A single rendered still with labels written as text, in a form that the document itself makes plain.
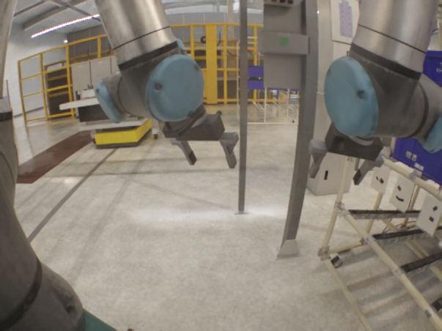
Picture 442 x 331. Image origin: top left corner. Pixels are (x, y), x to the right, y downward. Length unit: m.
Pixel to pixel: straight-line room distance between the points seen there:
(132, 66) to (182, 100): 0.08
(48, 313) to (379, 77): 0.42
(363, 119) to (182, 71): 0.22
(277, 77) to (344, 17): 1.22
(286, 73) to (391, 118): 0.79
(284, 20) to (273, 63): 0.21
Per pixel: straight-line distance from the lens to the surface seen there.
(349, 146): 0.51
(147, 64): 0.29
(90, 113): 3.61
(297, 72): 1.04
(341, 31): 2.02
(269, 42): 0.91
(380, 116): 0.25
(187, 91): 0.30
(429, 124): 0.34
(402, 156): 0.99
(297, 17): 1.08
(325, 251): 1.26
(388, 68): 0.24
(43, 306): 0.29
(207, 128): 0.52
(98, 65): 8.18
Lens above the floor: 0.99
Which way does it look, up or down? 23 degrees down
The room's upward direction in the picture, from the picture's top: 1 degrees counter-clockwise
